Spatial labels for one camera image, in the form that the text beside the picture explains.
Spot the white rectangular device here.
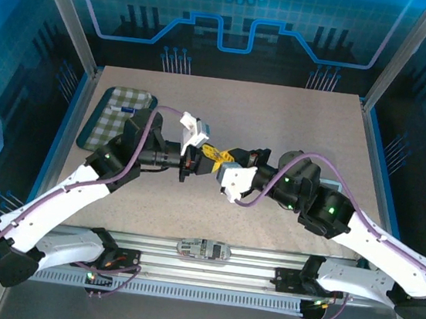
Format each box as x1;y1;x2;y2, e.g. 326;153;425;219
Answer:
317;178;343;192

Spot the green white checkered cloth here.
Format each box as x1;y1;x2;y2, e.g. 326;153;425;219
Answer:
83;84;154;158

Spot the dark green tray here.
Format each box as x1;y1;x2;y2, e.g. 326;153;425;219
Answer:
75;82;161;160

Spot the printed label sticker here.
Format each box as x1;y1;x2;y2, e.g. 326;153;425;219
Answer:
174;236;234;264

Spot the black connector box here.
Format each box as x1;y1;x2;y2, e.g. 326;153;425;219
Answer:
299;298;332;319
82;268;115;299

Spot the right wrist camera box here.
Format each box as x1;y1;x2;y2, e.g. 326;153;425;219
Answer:
211;159;257;207

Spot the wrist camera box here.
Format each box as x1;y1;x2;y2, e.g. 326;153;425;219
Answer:
211;159;257;207
174;111;216;157

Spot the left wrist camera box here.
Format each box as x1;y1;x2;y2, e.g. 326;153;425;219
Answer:
174;111;216;157

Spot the aluminium rail beam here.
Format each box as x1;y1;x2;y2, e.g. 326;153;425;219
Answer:
35;219;403;308

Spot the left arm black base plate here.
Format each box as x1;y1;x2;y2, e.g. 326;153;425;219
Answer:
100;246;144;276

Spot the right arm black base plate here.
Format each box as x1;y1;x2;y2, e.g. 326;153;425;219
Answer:
272;266;324;298

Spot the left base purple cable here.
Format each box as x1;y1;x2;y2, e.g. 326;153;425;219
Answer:
71;256;143;304

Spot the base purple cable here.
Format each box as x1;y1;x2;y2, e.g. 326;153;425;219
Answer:
71;256;143;304
304;290;350;319

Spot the slotted grey cable duct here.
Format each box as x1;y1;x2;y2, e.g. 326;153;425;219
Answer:
32;266;308;316

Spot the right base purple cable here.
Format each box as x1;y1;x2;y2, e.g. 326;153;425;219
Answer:
304;290;350;319

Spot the aluminium frame post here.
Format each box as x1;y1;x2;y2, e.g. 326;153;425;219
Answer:
18;0;110;79
360;0;426;119

